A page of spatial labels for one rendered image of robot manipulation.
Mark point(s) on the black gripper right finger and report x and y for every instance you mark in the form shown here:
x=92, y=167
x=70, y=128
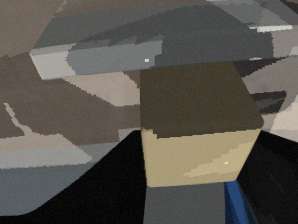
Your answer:
x=269, y=179

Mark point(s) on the olive-brown cube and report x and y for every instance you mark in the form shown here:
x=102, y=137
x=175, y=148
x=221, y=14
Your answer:
x=198, y=124

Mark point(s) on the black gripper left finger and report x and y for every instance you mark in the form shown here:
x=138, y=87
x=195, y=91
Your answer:
x=110, y=192

